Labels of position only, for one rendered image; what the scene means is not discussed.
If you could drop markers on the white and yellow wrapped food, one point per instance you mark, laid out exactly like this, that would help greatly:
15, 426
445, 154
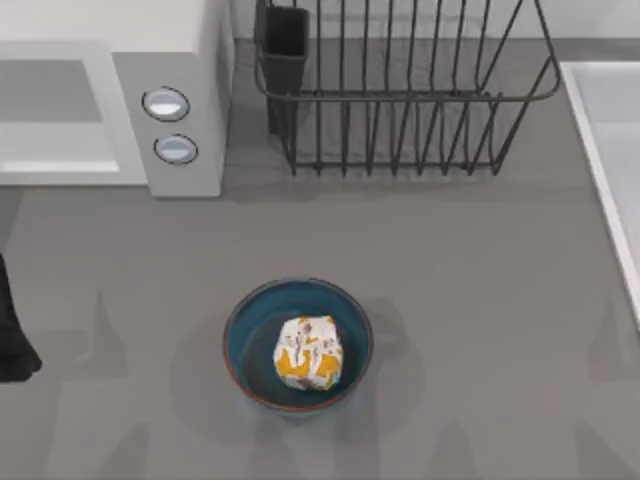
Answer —
306, 353

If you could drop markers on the round microwave knob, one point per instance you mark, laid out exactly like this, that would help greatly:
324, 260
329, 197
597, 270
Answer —
165, 104
175, 149

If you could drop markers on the black cutlery holder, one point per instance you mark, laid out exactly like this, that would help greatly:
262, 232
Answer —
283, 60

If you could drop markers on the blue bowl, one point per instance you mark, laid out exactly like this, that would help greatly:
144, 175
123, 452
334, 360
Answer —
250, 345

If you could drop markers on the pale microwave oven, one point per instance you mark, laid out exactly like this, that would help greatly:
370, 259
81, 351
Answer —
165, 65

